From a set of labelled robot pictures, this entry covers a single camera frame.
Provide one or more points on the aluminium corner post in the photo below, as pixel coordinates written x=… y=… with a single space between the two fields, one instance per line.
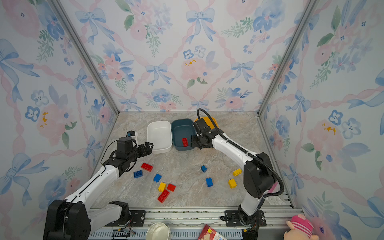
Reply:
x=291 y=47
x=68 y=26

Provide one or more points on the dark teal plastic container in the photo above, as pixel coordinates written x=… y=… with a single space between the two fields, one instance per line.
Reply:
x=182 y=128

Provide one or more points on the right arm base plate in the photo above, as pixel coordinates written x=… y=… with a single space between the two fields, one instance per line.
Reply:
x=240 y=219

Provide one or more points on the long red lego brick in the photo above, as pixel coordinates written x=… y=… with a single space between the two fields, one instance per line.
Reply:
x=164 y=195

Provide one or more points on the dark blue lego brick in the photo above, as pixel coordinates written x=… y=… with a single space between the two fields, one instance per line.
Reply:
x=138 y=174

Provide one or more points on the aluminium corner post left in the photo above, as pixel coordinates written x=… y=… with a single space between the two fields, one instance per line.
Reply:
x=68 y=26

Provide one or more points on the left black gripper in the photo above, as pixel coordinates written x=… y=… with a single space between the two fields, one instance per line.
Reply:
x=148 y=148

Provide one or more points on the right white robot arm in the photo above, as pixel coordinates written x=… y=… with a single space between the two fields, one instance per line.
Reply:
x=259 y=175

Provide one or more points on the blue lego brick centre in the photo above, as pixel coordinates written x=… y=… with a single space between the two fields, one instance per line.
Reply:
x=209 y=182

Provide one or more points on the aluminium front rail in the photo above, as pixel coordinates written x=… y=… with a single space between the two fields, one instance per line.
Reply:
x=196 y=217

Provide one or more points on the light blue lego brick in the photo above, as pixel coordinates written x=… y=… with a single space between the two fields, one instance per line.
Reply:
x=157 y=178

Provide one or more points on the small blue lego brick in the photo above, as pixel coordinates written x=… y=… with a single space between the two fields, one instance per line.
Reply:
x=203 y=168

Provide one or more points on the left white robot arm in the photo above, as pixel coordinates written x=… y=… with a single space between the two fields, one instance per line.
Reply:
x=71 y=218

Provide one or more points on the small red lego brick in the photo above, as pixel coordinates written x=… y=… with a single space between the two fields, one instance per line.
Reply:
x=171 y=187

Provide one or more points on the red snack packet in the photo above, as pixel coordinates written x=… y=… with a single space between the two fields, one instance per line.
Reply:
x=208 y=233

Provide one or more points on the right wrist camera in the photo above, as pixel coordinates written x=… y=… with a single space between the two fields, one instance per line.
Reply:
x=201 y=127

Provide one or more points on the yellow lego brick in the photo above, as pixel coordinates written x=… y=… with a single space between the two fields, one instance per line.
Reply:
x=232 y=183
x=237 y=172
x=162 y=187

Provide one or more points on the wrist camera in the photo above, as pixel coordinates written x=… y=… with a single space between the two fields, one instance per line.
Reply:
x=201 y=127
x=126 y=146

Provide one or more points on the pink block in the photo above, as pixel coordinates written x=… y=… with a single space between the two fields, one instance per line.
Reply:
x=274 y=188

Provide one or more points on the white plastic container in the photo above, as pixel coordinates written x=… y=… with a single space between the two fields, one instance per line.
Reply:
x=160 y=135

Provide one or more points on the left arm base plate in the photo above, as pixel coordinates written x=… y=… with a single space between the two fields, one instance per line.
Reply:
x=135 y=219

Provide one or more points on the yellow plastic container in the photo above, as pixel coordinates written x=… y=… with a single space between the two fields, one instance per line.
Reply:
x=209 y=122

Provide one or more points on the aluminium corner post right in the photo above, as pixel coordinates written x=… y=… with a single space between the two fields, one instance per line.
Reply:
x=291 y=47

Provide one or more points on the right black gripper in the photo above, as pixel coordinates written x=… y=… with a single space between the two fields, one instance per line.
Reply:
x=193 y=141

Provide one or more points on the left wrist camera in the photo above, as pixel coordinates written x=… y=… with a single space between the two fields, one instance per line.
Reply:
x=126 y=146

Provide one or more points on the pink plush toy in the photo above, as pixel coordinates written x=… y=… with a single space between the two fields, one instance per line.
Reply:
x=300 y=229

